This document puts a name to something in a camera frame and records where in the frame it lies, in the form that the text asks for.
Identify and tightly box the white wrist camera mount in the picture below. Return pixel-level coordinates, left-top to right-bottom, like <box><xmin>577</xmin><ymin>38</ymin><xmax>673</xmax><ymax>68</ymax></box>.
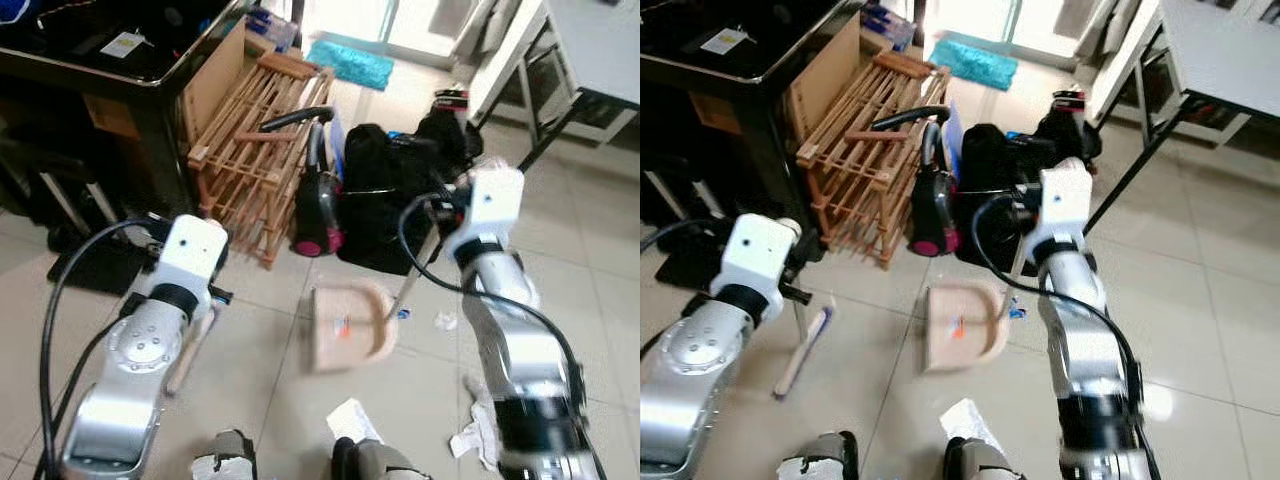
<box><xmin>719</xmin><ymin>213</ymin><xmax>803</xmax><ymax>299</ymax></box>
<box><xmin>1019</xmin><ymin>157</ymin><xmax>1094</xmax><ymax>265</ymax></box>
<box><xmin>440</xmin><ymin>165</ymin><xmax>527</xmax><ymax>263</ymax></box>
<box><xmin>148</xmin><ymin>213</ymin><xmax>230</xmax><ymax>297</ymax></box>

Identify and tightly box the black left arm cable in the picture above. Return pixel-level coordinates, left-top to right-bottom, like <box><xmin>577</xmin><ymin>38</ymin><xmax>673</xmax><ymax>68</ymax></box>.
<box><xmin>640</xmin><ymin>217</ymin><xmax>733</xmax><ymax>253</ymax></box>
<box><xmin>36</xmin><ymin>217</ymin><xmax>163</xmax><ymax>480</ymax></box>

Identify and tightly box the black and magenta vacuum cleaner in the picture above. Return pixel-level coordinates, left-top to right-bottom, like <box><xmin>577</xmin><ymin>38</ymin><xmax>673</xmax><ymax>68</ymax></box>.
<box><xmin>871</xmin><ymin>105</ymin><xmax>962</xmax><ymax>260</ymax></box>
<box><xmin>261</xmin><ymin>105</ymin><xmax>347</xmax><ymax>260</ymax></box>

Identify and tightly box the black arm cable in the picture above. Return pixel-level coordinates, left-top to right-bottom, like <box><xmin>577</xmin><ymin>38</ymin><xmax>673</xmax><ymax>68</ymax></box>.
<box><xmin>396</xmin><ymin>191</ymin><xmax>593</xmax><ymax>411</ymax></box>
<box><xmin>640</xmin><ymin>217</ymin><xmax>733</xmax><ymax>253</ymax></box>
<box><xmin>36</xmin><ymin>217</ymin><xmax>163</xmax><ymax>480</ymax></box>
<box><xmin>969</xmin><ymin>191</ymin><xmax>1148</xmax><ymax>411</ymax></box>

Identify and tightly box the wooden slatted rack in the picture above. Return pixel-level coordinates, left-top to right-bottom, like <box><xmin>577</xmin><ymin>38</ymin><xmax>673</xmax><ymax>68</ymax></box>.
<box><xmin>185</xmin><ymin>50</ymin><xmax>337</xmax><ymax>270</ymax></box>
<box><xmin>795</xmin><ymin>50</ymin><xmax>952</xmax><ymax>270</ymax></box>

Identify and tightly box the black fabric bag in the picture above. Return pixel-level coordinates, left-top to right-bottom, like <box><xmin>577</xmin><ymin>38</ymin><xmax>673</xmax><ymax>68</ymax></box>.
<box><xmin>953</xmin><ymin>88</ymin><xmax>1103</xmax><ymax>277</ymax></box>
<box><xmin>337</xmin><ymin>88</ymin><xmax>487</xmax><ymax>277</ymax></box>

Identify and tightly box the teal floor mat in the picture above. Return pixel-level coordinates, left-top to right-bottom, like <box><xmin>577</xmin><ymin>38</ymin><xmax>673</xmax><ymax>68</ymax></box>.
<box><xmin>304</xmin><ymin>39</ymin><xmax>395</xmax><ymax>92</ymax></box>
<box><xmin>927</xmin><ymin>37</ymin><xmax>1020</xmax><ymax>92</ymax></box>

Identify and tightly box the beige long-handled dustpan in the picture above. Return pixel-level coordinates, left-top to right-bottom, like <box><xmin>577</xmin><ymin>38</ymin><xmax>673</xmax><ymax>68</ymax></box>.
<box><xmin>924</xmin><ymin>238</ymin><xmax>1035</xmax><ymax>374</ymax></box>
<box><xmin>309</xmin><ymin>224</ymin><xmax>447</xmax><ymax>374</ymax></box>

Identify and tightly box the brown cardboard sheet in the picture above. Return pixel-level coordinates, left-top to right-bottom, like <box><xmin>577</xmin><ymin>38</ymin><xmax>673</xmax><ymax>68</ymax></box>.
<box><xmin>179</xmin><ymin>20</ymin><xmax>251</xmax><ymax>151</ymax></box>
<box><xmin>787</xmin><ymin>14</ymin><xmax>863</xmax><ymax>143</ymax></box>

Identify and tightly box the crumpled white paper strip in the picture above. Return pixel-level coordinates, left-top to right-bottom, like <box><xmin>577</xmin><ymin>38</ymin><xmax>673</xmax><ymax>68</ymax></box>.
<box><xmin>448</xmin><ymin>374</ymin><xmax>503</xmax><ymax>472</ymax></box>

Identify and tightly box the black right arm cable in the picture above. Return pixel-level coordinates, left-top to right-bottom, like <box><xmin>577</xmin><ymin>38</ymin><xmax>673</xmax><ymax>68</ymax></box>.
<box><xmin>396</xmin><ymin>191</ymin><xmax>593</xmax><ymax>411</ymax></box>
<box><xmin>969</xmin><ymin>191</ymin><xmax>1148</xmax><ymax>411</ymax></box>

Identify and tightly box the black glossy table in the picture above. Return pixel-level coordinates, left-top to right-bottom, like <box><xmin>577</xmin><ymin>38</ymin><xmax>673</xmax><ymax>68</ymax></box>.
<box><xmin>640</xmin><ymin>0</ymin><xmax>867</xmax><ymax>263</ymax></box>
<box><xmin>0</xmin><ymin>0</ymin><xmax>253</xmax><ymax>241</ymax></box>

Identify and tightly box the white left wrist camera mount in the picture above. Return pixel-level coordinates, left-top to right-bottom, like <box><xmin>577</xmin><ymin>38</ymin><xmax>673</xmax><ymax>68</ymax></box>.
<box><xmin>719</xmin><ymin>213</ymin><xmax>803</xmax><ymax>299</ymax></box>
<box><xmin>148</xmin><ymin>213</ymin><xmax>230</xmax><ymax>297</ymax></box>

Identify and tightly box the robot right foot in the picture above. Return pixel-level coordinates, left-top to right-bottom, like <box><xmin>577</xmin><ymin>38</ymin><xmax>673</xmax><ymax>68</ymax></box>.
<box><xmin>329</xmin><ymin>436</ymin><xmax>433</xmax><ymax>480</ymax></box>
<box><xmin>942</xmin><ymin>436</ymin><xmax>1043</xmax><ymax>480</ymax></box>

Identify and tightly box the grey table with black legs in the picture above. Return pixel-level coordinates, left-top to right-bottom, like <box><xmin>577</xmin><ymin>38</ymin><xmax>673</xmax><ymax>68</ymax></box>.
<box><xmin>1084</xmin><ymin>0</ymin><xmax>1280</xmax><ymax>237</ymax></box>
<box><xmin>468</xmin><ymin>0</ymin><xmax>641</xmax><ymax>173</ymax></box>

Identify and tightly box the flat white paper scrap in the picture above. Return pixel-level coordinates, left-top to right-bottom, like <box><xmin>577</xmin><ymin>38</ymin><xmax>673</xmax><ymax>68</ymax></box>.
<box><xmin>937</xmin><ymin>398</ymin><xmax>1002</xmax><ymax>453</ymax></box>
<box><xmin>326</xmin><ymin>398</ymin><xmax>384</xmax><ymax>445</ymax></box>

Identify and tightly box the white label with yellow mark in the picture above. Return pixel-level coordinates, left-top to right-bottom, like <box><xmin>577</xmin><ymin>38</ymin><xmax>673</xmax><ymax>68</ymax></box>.
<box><xmin>699</xmin><ymin>27</ymin><xmax>750</xmax><ymax>57</ymax></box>
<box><xmin>99</xmin><ymin>30</ymin><xmax>150</xmax><ymax>60</ymax></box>

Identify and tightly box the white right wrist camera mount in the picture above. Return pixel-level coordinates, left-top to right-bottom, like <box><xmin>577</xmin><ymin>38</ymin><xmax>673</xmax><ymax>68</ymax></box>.
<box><xmin>1019</xmin><ymin>157</ymin><xmax>1094</xmax><ymax>265</ymax></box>
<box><xmin>440</xmin><ymin>165</ymin><xmax>527</xmax><ymax>263</ymax></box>

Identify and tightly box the black floor mat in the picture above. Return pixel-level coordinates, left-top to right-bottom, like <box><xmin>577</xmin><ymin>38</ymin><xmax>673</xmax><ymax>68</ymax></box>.
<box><xmin>44</xmin><ymin>238</ymin><xmax>153</xmax><ymax>297</ymax></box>
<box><xmin>654</xmin><ymin>240</ymin><xmax>729</xmax><ymax>293</ymax></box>

